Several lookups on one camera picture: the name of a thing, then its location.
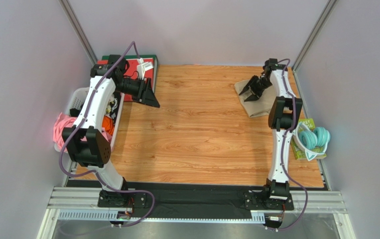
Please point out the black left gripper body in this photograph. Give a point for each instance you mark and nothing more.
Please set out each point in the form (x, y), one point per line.
(134, 88)

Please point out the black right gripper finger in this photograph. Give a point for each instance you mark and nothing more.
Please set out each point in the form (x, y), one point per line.
(253, 95)
(248, 85)

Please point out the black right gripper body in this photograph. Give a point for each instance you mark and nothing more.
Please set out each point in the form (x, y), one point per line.
(259, 83)

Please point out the beige t-shirt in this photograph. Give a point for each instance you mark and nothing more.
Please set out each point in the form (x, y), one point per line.
(258, 108)

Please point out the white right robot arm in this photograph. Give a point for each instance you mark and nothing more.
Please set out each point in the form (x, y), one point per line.
(282, 120)

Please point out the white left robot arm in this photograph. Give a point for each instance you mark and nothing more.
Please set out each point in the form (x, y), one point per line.
(84, 141)

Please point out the black floral t-shirt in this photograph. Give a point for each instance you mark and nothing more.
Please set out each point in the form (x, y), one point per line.
(78, 99)

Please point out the green folder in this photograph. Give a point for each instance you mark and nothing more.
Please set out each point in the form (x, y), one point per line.
(131, 70)

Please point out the orange t-shirt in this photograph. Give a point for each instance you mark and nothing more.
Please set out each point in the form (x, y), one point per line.
(108, 125)

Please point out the white laundry basket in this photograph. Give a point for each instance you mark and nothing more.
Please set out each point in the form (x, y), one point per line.
(111, 139)

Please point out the green book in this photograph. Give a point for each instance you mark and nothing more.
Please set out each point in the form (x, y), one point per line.
(296, 151)

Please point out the teal cat-ear headphones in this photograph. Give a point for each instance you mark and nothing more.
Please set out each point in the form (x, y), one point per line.
(312, 142)

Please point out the pink t-shirt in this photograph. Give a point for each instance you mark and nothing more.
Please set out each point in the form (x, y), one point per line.
(61, 122)

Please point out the aluminium frame rail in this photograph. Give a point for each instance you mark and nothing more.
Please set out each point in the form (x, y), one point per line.
(317, 214)

